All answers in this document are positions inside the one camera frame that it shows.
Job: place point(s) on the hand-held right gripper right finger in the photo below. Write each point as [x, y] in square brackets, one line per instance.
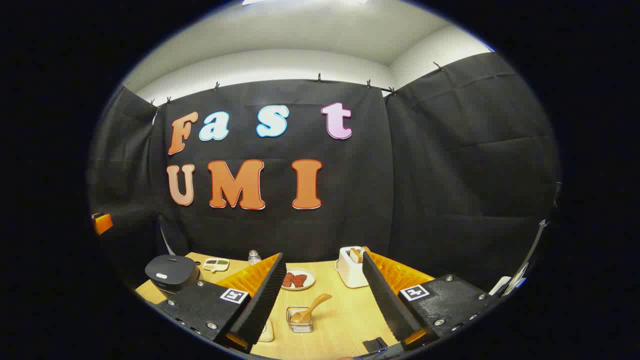
[387, 300]

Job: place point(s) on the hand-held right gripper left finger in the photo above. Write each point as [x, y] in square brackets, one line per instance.
[267, 300]

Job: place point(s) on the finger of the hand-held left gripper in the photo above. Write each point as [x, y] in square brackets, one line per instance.
[102, 223]

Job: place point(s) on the white rice box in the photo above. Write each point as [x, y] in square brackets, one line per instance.
[266, 332]

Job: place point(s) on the wooden spoon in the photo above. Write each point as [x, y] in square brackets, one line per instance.
[312, 306]

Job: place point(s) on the black and beige rice cooker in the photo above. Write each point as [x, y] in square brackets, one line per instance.
[172, 272]

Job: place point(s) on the red meat piece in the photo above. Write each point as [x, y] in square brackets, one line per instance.
[299, 281]
[288, 280]

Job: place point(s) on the small clear bottle red label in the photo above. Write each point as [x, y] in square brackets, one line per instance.
[254, 258]

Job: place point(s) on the white toaster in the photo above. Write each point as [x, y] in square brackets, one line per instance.
[352, 274]

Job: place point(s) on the white round plate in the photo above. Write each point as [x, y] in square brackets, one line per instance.
[307, 280]

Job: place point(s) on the small white condiment dish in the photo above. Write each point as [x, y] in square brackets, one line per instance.
[216, 264]

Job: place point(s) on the black backdrop cloth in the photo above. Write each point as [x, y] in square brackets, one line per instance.
[425, 175]

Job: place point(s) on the ceiling light panel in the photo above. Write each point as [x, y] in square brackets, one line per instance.
[305, 2]

